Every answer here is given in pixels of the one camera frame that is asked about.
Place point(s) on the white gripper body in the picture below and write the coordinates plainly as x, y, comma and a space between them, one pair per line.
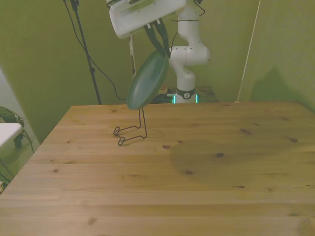
145, 17

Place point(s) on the red emergency stop button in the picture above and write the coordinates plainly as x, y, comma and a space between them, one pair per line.
163, 89

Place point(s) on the white side table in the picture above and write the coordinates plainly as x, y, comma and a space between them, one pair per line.
8, 132

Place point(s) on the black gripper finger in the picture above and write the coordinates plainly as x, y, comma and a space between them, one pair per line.
153, 38
164, 37

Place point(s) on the white vertical strip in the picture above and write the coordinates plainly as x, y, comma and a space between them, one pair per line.
132, 54

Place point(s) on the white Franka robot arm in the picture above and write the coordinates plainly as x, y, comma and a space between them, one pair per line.
189, 51

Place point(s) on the dark mottled base platform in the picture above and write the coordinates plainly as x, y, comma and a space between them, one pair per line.
208, 94

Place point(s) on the black camera tripod stand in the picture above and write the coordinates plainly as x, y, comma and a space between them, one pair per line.
85, 46

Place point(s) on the teal round plate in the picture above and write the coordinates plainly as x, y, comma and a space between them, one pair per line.
147, 81

